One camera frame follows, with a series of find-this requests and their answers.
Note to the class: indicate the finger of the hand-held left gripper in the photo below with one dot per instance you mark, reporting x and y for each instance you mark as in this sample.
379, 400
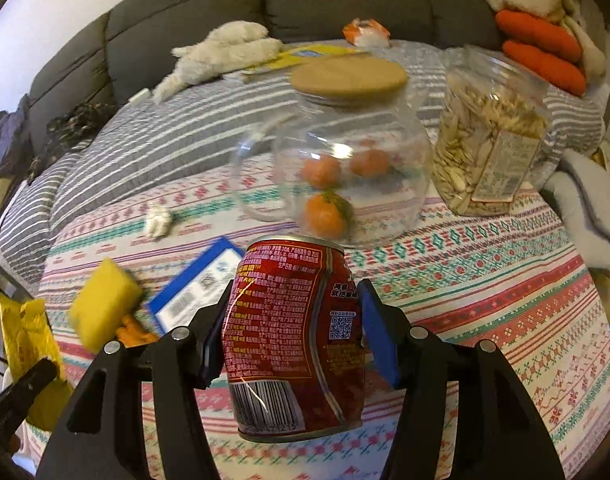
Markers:
30, 380

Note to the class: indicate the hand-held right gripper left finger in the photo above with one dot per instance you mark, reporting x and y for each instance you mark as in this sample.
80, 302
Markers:
207, 355

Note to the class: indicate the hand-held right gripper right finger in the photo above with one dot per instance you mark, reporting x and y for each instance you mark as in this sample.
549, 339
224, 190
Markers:
380, 335

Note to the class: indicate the yellow plastic bag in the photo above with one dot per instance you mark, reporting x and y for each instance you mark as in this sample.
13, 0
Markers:
27, 340

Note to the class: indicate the red drink can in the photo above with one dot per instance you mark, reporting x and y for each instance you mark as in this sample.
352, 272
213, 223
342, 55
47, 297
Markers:
285, 335

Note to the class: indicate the blue and white box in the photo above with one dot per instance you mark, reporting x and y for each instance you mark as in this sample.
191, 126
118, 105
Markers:
195, 285

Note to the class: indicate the scouring sponge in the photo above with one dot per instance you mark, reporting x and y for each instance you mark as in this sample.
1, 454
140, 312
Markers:
105, 305

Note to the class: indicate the patterned tablecloth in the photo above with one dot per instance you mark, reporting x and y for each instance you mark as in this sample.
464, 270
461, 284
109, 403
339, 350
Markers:
485, 300

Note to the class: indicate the orange fruit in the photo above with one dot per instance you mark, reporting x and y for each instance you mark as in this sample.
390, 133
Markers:
327, 215
322, 171
369, 162

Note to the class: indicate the crumpled white tissue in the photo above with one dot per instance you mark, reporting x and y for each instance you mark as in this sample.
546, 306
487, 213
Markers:
159, 220

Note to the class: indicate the glass jar with cork lid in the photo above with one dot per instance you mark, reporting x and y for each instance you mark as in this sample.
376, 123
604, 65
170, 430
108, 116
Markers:
345, 125

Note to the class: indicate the clear plastic seed jar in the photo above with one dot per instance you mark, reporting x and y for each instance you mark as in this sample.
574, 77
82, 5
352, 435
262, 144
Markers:
480, 145

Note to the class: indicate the grey striped sofa cover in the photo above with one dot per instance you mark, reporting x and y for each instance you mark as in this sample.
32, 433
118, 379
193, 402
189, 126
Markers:
160, 135

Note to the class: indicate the purple grey blanket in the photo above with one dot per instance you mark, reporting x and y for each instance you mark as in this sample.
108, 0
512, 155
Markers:
7, 140

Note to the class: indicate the grey seat cushion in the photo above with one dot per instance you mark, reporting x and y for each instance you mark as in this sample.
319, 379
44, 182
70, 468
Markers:
585, 205

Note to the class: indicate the dark plaid shirt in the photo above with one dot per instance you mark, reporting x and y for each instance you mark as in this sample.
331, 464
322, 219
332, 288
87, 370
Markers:
70, 130

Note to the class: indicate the white charger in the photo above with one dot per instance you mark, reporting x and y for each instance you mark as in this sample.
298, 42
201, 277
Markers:
140, 96

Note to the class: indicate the yellow book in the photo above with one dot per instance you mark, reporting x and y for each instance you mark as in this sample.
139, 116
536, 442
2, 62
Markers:
305, 57

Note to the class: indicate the white plush dog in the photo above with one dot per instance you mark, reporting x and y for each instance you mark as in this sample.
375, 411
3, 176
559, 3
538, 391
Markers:
220, 52

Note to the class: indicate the orange snack bag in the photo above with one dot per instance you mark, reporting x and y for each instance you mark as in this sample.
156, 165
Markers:
365, 31

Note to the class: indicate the orange cushion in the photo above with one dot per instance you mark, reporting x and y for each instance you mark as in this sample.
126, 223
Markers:
550, 67
540, 32

